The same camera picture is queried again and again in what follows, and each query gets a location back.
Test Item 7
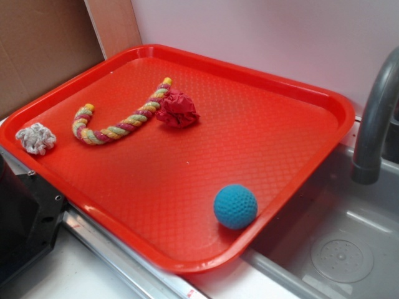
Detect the crumpled red paper ball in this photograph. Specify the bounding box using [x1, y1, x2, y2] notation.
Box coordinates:
[156, 89, 200, 128]

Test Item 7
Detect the multicolour twisted rope toy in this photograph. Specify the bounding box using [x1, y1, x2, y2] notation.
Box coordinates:
[72, 77, 173, 146]

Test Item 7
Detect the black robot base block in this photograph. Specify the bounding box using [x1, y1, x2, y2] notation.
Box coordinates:
[1, 158, 67, 287]

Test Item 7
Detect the crumpled white cloth ball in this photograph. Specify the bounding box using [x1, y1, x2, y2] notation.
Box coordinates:
[15, 123, 57, 156]

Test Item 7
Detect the grey toy faucet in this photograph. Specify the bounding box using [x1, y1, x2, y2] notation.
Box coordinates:
[351, 48, 398, 184]

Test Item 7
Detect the brown cardboard panel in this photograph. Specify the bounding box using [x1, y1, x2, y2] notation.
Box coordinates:
[0, 0, 143, 121]

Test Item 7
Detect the grey plastic sink basin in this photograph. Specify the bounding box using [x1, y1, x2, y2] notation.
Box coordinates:
[243, 146, 398, 298]

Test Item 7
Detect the blue dimpled rubber ball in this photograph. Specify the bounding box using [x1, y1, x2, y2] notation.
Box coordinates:
[213, 184, 258, 230]

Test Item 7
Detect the red plastic tray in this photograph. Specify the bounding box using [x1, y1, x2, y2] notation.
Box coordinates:
[1, 45, 355, 274]

